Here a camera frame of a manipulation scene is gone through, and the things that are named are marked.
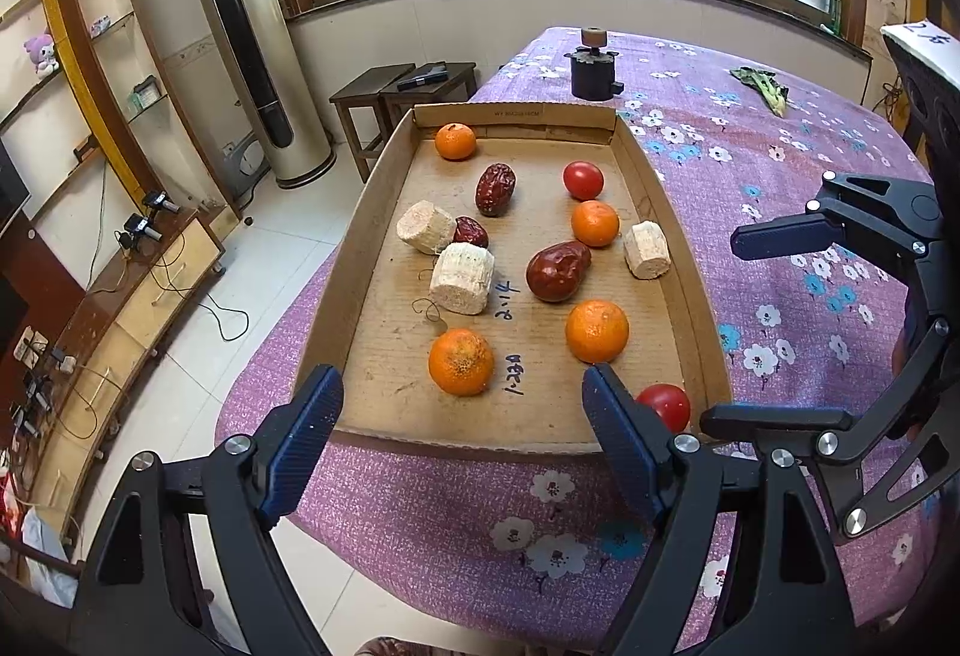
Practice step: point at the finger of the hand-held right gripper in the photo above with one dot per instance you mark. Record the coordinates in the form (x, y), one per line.
(780, 422)
(780, 237)

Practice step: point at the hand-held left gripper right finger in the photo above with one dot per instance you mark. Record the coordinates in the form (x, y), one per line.
(622, 446)

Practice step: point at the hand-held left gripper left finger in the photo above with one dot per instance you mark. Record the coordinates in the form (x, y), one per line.
(300, 446)

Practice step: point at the red tomato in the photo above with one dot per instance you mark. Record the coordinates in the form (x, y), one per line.
(664, 405)
(583, 179)

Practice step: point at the orange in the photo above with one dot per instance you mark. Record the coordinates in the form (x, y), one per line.
(595, 223)
(597, 330)
(460, 362)
(455, 141)

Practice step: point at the shallow cardboard box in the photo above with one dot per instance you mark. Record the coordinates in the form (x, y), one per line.
(390, 356)

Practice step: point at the white corn cob piece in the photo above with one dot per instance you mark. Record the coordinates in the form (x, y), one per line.
(646, 249)
(425, 227)
(462, 278)

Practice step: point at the large red date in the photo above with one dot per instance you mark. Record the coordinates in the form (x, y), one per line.
(558, 270)
(496, 188)

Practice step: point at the small red date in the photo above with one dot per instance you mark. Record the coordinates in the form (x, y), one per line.
(472, 233)

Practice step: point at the purple floral tablecloth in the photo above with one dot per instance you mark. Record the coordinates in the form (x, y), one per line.
(712, 296)

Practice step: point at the green bottle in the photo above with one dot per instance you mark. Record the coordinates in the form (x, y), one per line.
(835, 11)

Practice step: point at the green leafy vegetable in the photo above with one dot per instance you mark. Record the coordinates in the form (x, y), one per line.
(765, 89)

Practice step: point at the wooden tv cabinet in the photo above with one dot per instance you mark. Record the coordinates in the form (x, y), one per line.
(135, 318)

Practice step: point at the black cylindrical device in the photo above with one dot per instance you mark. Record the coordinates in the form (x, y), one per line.
(592, 74)

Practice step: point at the small black silver device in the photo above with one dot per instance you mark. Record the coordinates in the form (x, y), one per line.
(161, 200)
(139, 228)

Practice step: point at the white plastic bag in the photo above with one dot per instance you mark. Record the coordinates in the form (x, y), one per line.
(41, 543)

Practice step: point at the dark wooden stool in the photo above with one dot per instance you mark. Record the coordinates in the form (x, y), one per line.
(457, 82)
(367, 89)

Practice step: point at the black television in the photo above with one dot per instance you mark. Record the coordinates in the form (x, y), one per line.
(11, 191)

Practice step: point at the flat black gadget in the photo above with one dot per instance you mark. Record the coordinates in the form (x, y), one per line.
(424, 74)

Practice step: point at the purple plush toy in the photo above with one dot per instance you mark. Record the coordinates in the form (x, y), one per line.
(41, 52)

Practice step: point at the yellow framed wall shelf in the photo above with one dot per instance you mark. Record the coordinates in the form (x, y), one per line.
(90, 71)

